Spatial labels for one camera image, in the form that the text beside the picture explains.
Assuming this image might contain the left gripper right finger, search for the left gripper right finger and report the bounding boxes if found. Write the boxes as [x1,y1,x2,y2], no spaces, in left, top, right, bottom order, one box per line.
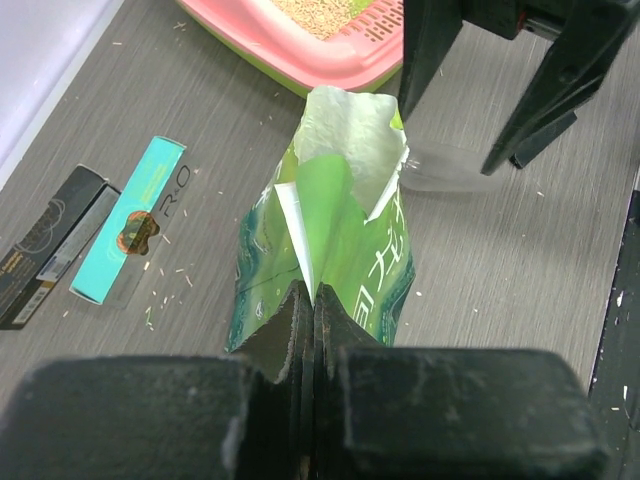
[312,285,608,479]

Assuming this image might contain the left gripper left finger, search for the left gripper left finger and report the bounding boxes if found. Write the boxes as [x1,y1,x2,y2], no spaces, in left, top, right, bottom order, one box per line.
[1,281,312,479]

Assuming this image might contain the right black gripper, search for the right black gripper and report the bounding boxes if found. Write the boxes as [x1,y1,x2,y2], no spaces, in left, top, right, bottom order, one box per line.
[397,0,639,175]

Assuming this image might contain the clear plastic scoop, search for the clear plastic scoop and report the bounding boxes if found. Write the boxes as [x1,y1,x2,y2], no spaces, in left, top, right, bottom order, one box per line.
[400,141,504,193]

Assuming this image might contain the green cat litter bag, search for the green cat litter bag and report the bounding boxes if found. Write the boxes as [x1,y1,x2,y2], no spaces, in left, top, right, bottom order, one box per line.
[227,86,415,351]

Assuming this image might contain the cat litter granules pile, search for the cat litter granules pile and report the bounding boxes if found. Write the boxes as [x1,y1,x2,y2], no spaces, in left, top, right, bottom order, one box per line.
[267,0,401,42]

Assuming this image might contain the teal rectangular box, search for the teal rectangular box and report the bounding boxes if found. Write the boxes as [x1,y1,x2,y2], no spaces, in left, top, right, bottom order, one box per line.
[69,136,193,308]

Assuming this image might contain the pink green litter box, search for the pink green litter box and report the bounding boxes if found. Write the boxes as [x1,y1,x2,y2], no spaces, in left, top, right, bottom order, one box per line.
[179,1,403,97]

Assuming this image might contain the black rectangular box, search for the black rectangular box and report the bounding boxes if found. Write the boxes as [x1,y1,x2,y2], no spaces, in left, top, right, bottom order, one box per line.
[1,165,120,330]

